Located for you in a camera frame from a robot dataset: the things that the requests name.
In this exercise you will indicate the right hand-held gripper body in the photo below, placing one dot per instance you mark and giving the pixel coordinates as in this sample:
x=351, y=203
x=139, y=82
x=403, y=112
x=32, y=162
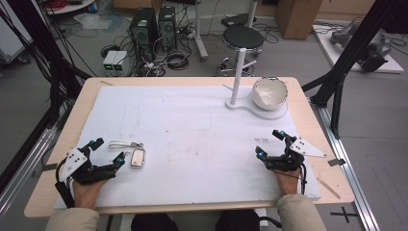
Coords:
x=288, y=160

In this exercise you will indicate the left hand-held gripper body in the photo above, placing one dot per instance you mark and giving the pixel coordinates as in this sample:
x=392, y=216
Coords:
x=73, y=162

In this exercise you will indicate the person's right hand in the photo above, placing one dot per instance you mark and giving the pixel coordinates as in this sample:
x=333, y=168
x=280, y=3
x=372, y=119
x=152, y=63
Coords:
x=288, y=183

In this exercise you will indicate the person's left hand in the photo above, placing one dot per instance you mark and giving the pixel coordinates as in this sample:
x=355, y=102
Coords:
x=87, y=194

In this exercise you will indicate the white eggshell-shaped bowl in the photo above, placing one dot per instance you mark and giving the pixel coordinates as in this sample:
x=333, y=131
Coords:
x=267, y=93

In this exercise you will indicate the grey tape piece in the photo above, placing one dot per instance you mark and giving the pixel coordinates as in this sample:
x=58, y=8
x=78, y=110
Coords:
x=336, y=162

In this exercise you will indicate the thin wooden stick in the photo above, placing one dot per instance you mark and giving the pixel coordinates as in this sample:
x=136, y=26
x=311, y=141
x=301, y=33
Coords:
x=328, y=188

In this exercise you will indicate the white table mat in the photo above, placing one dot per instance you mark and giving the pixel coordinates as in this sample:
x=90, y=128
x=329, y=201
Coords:
x=192, y=144

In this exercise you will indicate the white stand with pole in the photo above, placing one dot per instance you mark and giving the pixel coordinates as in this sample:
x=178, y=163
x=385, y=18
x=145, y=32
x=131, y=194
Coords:
x=238, y=77

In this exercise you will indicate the person's right leg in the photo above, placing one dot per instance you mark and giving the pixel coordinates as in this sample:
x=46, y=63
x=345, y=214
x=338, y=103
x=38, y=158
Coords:
x=237, y=220

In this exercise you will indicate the person's leg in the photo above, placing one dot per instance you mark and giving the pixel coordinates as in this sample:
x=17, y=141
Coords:
x=237, y=220
x=154, y=223

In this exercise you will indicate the person's left leg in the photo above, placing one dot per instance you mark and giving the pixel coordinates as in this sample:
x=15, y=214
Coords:
x=154, y=223

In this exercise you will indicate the small white power box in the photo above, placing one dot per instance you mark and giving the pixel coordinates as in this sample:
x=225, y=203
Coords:
x=121, y=60
x=109, y=61

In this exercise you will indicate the white floor platform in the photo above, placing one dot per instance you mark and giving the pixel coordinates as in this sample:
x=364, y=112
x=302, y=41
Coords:
x=340, y=54

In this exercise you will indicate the black round stool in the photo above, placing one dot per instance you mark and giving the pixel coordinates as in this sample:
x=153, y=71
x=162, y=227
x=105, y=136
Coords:
x=243, y=37

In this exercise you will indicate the cardboard box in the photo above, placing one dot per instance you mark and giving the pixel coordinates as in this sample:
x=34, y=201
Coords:
x=298, y=17

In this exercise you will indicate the clear plastic bag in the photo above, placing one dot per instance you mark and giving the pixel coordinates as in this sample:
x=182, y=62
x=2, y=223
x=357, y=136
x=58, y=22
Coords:
x=93, y=20

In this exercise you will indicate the black computer tower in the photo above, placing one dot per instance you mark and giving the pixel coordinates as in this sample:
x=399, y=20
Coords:
x=143, y=29
x=167, y=27

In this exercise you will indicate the grey and black machine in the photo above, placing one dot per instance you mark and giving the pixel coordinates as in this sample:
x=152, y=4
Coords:
x=372, y=48

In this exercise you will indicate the white desk leg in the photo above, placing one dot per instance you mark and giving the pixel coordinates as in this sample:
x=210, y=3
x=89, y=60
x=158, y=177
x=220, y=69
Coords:
x=199, y=32

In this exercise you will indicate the aluminium rail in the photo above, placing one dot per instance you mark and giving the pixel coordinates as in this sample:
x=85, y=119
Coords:
x=22, y=166
x=349, y=166

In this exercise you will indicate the black metal frame stand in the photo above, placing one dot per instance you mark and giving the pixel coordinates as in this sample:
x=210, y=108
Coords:
x=38, y=48
x=349, y=48

